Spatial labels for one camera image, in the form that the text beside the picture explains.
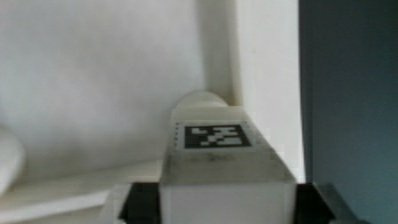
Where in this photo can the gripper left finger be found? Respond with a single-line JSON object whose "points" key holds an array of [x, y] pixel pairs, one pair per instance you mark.
{"points": [[132, 204]]}

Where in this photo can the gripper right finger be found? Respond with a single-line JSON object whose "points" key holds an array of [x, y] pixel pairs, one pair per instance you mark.
{"points": [[321, 206]]}

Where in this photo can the white table leg with tag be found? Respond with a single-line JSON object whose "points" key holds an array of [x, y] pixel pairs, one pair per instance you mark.
{"points": [[226, 183]]}

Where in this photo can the white square table top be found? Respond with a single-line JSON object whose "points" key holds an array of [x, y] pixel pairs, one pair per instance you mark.
{"points": [[104, 58]]}

